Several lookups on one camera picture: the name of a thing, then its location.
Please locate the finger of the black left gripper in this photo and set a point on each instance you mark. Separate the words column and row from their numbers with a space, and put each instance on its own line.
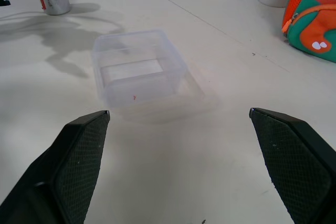
column 3, row 0

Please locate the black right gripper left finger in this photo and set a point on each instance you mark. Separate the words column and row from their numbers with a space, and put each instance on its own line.
column 71, row 171

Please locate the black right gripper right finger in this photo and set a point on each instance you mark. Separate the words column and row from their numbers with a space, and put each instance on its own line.
column 296, row 166

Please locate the clear plastic square container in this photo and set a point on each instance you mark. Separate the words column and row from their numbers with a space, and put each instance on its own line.
column 136, row 74

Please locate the orange green dinosaur bag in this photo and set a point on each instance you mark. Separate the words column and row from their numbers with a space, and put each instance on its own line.
column 313, row 16

